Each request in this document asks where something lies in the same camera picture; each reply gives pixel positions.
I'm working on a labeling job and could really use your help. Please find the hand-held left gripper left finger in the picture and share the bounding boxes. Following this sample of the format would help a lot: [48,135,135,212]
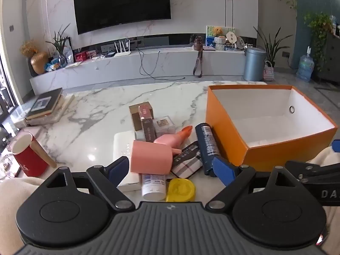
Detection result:
[44,156,135,211]

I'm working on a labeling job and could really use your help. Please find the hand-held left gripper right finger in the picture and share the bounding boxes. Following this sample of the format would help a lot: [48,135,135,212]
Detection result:
[206,156,299,210]

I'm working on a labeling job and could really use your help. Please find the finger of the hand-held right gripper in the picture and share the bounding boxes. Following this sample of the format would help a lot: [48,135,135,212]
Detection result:
[297,174,319,184]
[285,161,340,177]

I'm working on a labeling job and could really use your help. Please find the white box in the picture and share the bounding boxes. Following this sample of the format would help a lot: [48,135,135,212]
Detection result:
[114,130,141,192]

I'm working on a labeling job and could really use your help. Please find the navy spray can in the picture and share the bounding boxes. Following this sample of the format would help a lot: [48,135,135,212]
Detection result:
[195,123,222,177]

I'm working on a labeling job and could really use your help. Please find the plaid pouch black label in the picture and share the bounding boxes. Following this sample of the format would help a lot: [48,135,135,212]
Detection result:
[170,140,204,178]

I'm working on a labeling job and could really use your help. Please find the white tube bottle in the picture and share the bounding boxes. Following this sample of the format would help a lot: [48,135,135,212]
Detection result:
[141,173,167,201]

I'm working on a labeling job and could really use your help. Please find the yellow tape measure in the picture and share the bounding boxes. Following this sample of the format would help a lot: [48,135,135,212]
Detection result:
[165,178,196,202]

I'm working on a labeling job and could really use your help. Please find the dark red printed carton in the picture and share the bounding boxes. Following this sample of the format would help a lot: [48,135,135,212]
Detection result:
[138,105,157,142]

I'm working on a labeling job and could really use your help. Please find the brown cardboard box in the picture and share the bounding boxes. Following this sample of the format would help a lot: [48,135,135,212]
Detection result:
[129,102,154,131]

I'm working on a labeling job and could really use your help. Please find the orange cardboard box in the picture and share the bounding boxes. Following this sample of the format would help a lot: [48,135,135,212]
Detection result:
[206,85,338,168]

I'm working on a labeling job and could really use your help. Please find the pink spray bottle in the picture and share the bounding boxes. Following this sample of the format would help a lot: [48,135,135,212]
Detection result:
[154,125,193,154]

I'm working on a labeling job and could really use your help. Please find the clear acrylic picture box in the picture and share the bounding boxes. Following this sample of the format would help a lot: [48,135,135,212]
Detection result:
[153,115,176,139]

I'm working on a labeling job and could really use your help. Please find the cream cloth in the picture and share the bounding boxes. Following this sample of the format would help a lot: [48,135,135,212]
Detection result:
[305,147,340,170]
[0,178,45,255]

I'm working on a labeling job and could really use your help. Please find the beige thick book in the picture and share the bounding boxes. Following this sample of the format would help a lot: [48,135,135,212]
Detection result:
[27,94,75,126]

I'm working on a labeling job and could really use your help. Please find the blue water jug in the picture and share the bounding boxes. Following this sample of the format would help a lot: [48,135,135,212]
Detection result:
[296,46,315,82]

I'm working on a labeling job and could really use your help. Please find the black hardcover book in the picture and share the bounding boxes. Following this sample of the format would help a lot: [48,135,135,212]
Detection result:
[25,88,64,120]

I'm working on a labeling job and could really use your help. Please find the marble television console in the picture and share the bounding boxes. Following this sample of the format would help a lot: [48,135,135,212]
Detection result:
[29,46,246,88]

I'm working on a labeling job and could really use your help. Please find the pink woven basket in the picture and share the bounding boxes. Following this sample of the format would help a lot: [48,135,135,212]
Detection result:
[263,61,275,82]

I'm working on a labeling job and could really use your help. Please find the grey-blue trash can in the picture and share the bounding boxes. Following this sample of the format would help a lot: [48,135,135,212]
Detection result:
[244,46,266,81]

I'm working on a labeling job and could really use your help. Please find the dark cabinet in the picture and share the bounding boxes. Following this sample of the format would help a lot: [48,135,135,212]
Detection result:
[317,32,340,83]

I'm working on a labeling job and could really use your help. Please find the white router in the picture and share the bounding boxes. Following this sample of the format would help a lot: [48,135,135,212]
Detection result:
[114,40,132,57]

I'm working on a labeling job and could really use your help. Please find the potted snake plant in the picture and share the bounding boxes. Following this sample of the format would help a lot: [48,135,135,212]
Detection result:
[254,26,286,68]

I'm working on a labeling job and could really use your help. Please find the blue snack packets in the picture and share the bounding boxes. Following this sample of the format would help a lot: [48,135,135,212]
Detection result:
[45,58,63,72]

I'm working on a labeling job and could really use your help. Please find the round hand fan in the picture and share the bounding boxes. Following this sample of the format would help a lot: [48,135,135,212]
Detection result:
[226,30,237,49]

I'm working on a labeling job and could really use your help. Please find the gold vase dried flowers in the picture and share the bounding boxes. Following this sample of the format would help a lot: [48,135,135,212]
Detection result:
[20,40,50,75]

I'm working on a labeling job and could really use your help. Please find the aloe plant glass vase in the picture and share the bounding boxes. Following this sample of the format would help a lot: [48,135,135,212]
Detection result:
[45,24,71,67]

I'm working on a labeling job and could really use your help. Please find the black television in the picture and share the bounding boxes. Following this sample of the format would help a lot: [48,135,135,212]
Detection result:
[72,0,171,34]

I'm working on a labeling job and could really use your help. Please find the red mug wooden handle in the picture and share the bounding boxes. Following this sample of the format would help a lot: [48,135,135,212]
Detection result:
[11,133,57,177]

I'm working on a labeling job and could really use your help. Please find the black cable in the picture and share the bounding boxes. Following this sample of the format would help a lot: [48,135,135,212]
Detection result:
[138,48,186,80]

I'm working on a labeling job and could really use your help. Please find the black picture frame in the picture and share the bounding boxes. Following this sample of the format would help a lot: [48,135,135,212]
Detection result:
[62,37,73,56]

